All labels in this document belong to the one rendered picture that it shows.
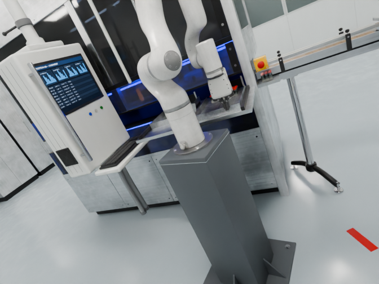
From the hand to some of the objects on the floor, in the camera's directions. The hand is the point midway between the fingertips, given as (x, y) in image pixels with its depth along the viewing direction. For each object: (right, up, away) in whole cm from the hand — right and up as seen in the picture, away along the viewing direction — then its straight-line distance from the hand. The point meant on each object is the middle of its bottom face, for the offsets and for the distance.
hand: (226, 105), depth 115 cm
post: (+55, -57, +64) cm, 102 cm away
